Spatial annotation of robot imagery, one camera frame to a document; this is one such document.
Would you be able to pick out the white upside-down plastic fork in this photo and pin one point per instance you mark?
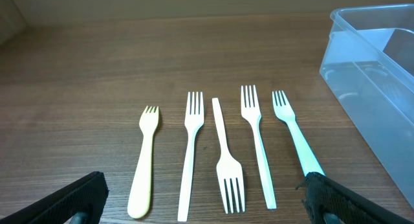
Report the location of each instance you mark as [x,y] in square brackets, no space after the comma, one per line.
[229,171]

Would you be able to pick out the light blue plastic fork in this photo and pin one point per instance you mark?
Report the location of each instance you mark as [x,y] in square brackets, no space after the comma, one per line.
[283,110]

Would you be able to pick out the cream yellow plastic fork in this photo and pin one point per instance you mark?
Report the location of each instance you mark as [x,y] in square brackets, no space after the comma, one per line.
[140,194]

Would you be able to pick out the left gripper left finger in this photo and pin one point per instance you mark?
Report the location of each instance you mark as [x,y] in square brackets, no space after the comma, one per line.
[82,201]

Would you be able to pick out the white long plastic fork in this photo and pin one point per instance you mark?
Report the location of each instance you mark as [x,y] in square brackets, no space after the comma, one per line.
[250,111]

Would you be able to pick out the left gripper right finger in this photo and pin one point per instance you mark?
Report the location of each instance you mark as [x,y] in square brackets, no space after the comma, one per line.
[327,201]

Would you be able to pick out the left clear plastic container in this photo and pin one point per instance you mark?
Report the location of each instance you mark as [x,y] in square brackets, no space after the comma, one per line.
[368,65]

